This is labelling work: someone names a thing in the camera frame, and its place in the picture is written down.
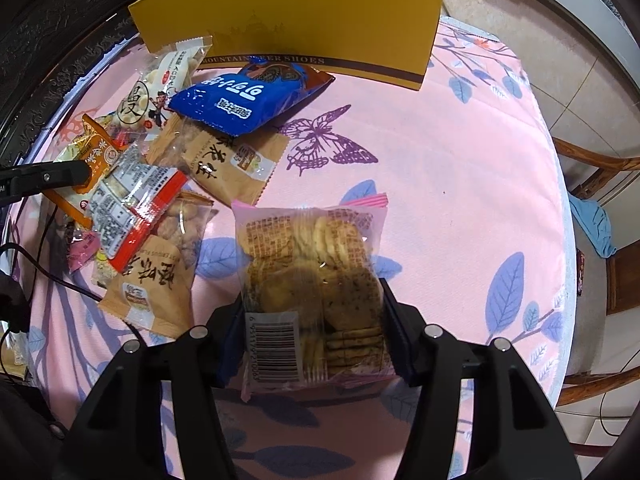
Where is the clear cracker packet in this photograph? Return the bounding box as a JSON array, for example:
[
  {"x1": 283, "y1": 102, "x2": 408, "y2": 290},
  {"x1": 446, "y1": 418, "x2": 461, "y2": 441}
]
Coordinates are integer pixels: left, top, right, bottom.
[{"x1": 231, "y1": 200, "x2": 396, "y2": 403}]

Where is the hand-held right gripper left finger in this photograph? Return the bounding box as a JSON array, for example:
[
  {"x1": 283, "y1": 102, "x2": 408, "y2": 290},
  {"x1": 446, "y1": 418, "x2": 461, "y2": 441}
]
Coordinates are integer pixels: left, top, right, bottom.
[{"x1": 52, "y1": 300, "x2": 248, "y2": 480}]

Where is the blue snack packet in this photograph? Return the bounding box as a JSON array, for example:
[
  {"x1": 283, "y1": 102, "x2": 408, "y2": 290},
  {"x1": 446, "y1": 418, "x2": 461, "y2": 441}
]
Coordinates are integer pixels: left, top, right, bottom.
[{"x1": 167, "y1": 57, "x2": 336, "y2": 137}]

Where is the small pink snack packet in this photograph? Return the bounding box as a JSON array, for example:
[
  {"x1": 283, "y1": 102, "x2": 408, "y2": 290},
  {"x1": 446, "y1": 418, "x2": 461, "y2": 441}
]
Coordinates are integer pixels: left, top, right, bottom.
[{"x1": 66, "y1": 230, "x2": 101, "y2": 273}]

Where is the blue cloth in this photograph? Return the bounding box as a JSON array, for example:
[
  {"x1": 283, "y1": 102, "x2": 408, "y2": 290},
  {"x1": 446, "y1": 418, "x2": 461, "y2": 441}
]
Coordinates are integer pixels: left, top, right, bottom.
[{"x1": 570, "y1": 195, "x2": 618, "y2": 258}]

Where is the clear sesame bar packet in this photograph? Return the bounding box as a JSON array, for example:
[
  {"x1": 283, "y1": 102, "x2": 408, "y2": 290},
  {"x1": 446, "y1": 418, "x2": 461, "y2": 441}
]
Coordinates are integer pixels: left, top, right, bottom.
[{"x1": 92, "y1": 250, "x2": 118, "y2": 288}]

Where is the dark carved wooden furniture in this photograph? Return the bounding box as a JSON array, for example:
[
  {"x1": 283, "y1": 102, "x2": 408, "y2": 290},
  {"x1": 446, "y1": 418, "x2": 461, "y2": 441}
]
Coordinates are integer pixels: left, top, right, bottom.
[{"x1": 0, "y1": 0, "x2": 206, "y2": 161}]

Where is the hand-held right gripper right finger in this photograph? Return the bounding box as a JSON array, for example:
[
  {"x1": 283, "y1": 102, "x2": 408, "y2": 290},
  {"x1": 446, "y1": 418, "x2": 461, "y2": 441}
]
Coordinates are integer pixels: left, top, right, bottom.
[{"x1": 377, "y1": 277, "x2": 583, "y2": 480}]

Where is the clear white bun packet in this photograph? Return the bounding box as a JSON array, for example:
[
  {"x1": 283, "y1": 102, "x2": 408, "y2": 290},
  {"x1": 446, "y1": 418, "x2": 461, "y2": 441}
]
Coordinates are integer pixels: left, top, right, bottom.
[{"x1": 112, "y1": 35, "x2": 213, "y2": 133}]

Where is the orange snack packet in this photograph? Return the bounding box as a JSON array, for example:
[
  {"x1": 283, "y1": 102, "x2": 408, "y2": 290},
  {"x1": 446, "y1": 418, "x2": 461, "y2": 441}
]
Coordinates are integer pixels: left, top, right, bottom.
[{"x1": 52, "y1": 114, "x2": 131, "y2": 228}]

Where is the wooden armchair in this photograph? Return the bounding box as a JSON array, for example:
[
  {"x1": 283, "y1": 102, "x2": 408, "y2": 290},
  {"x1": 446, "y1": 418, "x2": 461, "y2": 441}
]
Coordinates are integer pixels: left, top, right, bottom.
[{"x1": 550, "y1": 137, "x2": 640, "y2": 461}]

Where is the tan peanut packet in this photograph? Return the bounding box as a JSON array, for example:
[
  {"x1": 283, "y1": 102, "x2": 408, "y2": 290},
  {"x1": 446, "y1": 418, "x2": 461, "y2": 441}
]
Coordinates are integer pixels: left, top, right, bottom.
[
  {"x1": 147, "y1": 117, "x2": 291, "y2": 206},
  {"x1": 97, "y1": 192, "x2": 215, "y2": 338}
]

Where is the yellow cardboard shoe box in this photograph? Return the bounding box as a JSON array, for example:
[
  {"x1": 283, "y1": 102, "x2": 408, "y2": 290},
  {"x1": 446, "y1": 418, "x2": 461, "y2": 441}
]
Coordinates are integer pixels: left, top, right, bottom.
[{"x1": 127, "y1": 0, "x2": 448, "y2": 92}]

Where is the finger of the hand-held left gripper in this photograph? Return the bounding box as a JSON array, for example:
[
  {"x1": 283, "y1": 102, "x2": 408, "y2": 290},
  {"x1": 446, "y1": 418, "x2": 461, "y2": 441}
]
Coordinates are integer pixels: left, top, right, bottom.
[{"x1": 0, "y1": 159, "x2": 92, "y2": 206}]

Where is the pink floral cloth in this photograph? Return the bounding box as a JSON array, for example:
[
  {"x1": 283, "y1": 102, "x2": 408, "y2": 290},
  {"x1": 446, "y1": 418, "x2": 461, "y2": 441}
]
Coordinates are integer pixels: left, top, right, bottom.
[{"x1": 10, "y1": 15, "x2": 573, "y2": 480}]

